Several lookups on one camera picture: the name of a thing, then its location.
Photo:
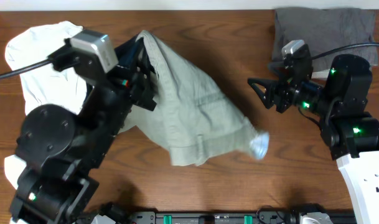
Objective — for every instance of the khaki green shorts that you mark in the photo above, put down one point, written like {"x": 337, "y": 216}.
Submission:
{"x": 193, "y": 119}

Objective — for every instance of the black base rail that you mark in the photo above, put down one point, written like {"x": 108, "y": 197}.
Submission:
{"x": 310, "y": 213}

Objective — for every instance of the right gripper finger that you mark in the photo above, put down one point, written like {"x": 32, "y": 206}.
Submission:
{"x": 265, "y": 89}
{"x": 275, "y": 68}

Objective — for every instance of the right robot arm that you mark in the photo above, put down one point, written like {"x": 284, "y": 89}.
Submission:
{"x": 334, "y": 86}

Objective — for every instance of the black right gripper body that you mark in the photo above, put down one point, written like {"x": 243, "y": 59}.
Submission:
{"x": 287, "y": 94}

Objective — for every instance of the folded grey shorts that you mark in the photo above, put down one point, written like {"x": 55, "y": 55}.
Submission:
{"x": 322, "y": 29}

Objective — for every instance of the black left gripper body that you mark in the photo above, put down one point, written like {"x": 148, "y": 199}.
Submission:
{"x": 112, "y": 81}

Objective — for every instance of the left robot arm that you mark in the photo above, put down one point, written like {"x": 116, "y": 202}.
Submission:
{"x": 60, "y": 148}

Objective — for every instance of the white shirt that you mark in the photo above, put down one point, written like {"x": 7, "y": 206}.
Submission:
{"x": 44, "y": 85}

